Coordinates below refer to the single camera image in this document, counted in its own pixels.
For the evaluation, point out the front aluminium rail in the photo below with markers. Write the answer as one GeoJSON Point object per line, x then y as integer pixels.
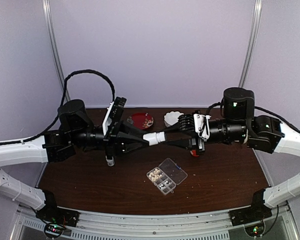
{"type": "Point", "coordinates": [214, 225]}

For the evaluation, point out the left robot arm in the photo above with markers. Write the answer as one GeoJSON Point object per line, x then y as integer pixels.
{"type": "Point", "coordinates": [76, 131]}

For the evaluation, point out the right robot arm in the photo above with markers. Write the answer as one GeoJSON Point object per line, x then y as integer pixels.
{"type": "Point", "coordinates": [269, 133]}

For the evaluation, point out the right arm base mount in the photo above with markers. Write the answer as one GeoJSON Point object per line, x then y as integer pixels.
{"type": "Point", "coordinates": [256, 212]}

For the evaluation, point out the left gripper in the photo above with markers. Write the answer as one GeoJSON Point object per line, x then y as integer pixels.
{"type": "Point", "coordinates": [117, 142]}

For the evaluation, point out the aluminium frame post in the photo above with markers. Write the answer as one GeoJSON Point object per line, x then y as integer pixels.
{"type": "Point", "coordinates": [53, 43]}
{"type": "Point", "coordinates": [254, 31]}

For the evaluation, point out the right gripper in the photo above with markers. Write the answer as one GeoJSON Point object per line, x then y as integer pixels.
{"type": "Point", "coordinates": [198, 143]}

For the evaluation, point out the clear plastic pill organizer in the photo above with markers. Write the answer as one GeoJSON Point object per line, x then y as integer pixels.
{"type": "Point", "coordinates": [167, 176]}

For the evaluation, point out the orange pill bottle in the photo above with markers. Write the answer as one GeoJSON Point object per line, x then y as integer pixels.
{"type": "Point", "coordinates": [194, 153]}

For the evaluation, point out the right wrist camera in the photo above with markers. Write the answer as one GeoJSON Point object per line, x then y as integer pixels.
{"type": "Point", "coordinates": [195, 124]}

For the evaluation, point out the right aluminium frame post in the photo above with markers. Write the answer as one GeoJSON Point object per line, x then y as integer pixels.
{"type": "Point", "coordinates": [254, 31]}

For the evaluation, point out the white scalloped dish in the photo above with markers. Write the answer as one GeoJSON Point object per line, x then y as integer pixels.
{"type": "Point", "coordinates": [171, 118]}

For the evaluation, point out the white cup at right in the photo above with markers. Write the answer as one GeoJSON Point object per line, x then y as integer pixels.
{"type": "Point", "coordinates": [245, 139]}

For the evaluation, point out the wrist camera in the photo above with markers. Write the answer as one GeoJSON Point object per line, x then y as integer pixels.
{"type": "Point", "coordinates": [113, 114]}
{"type": "Point", "coordinates": [195, 124]}

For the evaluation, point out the red floral plate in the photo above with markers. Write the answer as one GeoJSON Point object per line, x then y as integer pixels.
{"type": "Point", "coordinates": [141, 120]}

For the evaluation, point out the left aluminium frame post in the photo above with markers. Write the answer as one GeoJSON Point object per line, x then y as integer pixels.
{"type": "Point", "coordinates": [53, 43]}

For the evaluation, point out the small white bottle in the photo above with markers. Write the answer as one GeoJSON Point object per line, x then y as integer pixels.
{"type": "Point", "coordinates": [110, 162]}
{"type": "Point", "coordinates": [154, 138]}

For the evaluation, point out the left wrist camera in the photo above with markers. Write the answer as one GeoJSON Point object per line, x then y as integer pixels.
{"type": "Point", "coordinates": [113, 114]}

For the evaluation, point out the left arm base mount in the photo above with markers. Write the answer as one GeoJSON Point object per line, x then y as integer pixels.
{"type": "Point", "coordinates": [55, 219]}

